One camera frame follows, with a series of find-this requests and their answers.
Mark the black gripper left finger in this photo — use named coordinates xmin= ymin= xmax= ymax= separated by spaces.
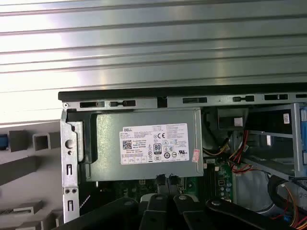
xmin=51 ymin=174 xmax=170 ymax=230

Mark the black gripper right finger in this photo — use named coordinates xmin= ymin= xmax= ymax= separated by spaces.
xmin=167 ymin=174 xmax=298 ymax=230

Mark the green motherboard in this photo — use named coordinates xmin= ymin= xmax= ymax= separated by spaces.
xmin=95 ymin=157 xmax=235 ymax=207

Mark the grey power supply unit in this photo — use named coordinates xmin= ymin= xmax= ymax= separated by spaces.
xmin=85 ymin=107 xmax=204 ymax=182

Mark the black open PC case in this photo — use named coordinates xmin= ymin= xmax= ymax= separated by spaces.
xmin=58 ymin=82 xmax=307 ymax=230

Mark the metal optical drive cage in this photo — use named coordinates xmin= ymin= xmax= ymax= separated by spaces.
xmin=244 ymin=103 xmax=307 ymax=179

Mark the blue plastic drive latch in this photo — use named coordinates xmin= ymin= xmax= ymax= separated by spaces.
xmin=299 ymin=103 xmax=307 ymax=166

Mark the grey parts rack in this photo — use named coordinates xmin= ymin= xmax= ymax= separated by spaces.
xmin=0 ymin=119 xmax=65 ymax=230

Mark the black cable bundle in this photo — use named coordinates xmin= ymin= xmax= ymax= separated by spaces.
xmin=267 ymin=174 xmax=307 ymax=218

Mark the power supply wire bundle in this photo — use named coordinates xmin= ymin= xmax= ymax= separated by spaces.
xmin=202 ymin=130 xmax=262 ymax=174

